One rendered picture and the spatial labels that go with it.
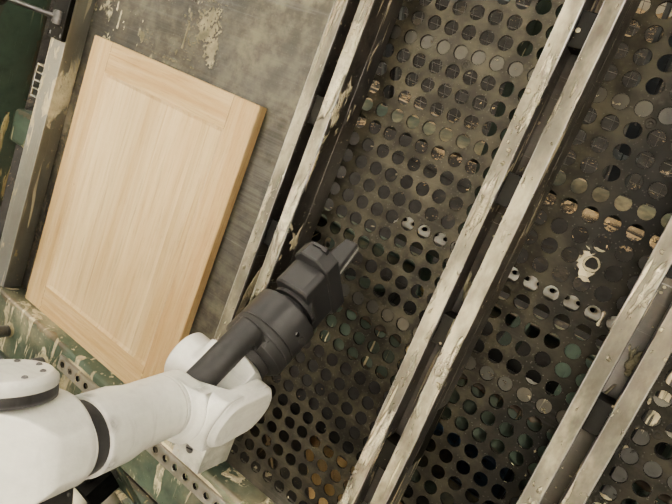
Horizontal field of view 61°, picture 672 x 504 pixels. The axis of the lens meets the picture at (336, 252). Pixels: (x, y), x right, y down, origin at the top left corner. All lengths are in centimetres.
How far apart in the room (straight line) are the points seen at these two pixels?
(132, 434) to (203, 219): 51
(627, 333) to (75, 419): 53
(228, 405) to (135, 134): 64
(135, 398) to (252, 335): 16
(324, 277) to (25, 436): 38
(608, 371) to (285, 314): 36
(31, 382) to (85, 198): 76
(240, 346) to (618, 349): 40
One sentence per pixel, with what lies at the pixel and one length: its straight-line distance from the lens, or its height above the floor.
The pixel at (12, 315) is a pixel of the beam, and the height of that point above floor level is 89.
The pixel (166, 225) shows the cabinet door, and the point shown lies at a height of 114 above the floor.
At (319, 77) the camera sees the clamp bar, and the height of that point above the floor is 144.
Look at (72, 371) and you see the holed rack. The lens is 122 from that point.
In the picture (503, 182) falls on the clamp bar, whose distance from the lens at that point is 69.
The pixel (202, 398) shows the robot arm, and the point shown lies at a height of 130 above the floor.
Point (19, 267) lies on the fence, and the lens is 142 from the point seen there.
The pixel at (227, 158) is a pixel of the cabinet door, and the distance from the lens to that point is 96.
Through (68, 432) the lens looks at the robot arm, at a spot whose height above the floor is 139.
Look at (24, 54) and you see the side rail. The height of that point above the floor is 124.
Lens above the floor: 180
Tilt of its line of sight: 43 degrees down
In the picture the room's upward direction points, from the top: straight up
